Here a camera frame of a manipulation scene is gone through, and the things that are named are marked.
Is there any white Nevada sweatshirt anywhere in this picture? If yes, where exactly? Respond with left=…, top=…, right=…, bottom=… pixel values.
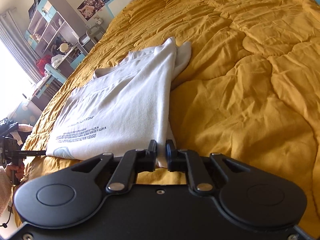
left=46, top=37, right=191, bottom=167

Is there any person's left hand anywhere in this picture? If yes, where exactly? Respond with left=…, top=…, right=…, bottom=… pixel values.
left=5, top=163, right=25, bottom=180

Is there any desk with blue drawers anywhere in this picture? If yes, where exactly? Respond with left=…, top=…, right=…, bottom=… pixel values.
left=10, top=47, right=85, bottom=124

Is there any blue white desk chair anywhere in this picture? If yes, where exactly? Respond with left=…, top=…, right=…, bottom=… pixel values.
left=34, top=64, right=67, bottom=99

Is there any red bag on desk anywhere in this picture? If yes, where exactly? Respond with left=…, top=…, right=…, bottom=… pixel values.
left=36, top=55, right=52, bottom=77

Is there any mustard yellow quilt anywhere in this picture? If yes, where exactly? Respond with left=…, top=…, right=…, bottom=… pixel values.
left=23, top=0, right=319, bottom=238

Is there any grey window curtain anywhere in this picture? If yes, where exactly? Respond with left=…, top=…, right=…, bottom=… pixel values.
left=1, top=10, right=42, bottom=83

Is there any grey metal trolley rack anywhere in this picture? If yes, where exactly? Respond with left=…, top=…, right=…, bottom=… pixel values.
left=78, top=24, right=105, bottom=54

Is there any wall shelf unit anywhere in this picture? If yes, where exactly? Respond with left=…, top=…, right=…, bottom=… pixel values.
left=25, top=0, right=87, bottom=57

